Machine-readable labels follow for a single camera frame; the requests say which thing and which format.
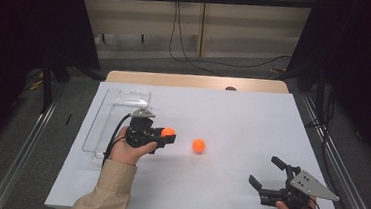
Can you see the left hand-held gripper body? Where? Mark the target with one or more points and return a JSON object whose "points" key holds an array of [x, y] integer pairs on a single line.
{"points": [[139, 131]]}

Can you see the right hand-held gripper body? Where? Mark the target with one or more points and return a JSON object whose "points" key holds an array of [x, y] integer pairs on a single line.
{"points": [[304, 185]]}

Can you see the orange ping-pong ball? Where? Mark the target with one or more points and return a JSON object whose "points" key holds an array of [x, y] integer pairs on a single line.
{"points": [[198, 145], [168, 132]]}

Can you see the clear plastic bin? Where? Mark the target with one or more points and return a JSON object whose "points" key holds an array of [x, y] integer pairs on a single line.
{"points": [[104, 135]]}

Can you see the person's left hand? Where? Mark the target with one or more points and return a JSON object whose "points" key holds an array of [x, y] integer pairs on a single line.
{"points": [[126, 153]]}

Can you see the wooden table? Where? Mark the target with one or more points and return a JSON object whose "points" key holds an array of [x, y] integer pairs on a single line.
{"points": [[175, 79]]}

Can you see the white table cover board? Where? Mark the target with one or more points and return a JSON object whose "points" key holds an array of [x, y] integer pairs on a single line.
{"points": [[239, 122]]}

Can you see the small black floor item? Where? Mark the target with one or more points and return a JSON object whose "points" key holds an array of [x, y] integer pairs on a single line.
{"points": [[68, 119]]}

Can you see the black metal stand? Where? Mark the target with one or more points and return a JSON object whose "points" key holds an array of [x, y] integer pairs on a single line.
{"points": [[47, 87]]}

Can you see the black curtain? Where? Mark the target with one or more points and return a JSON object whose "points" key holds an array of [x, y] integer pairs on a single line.
{"points": [[18, 37], [360, 64]]}

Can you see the aluminium floor rail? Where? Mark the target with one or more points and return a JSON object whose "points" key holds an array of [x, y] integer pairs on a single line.
{"points": [[345, 177], [18, 161]]}

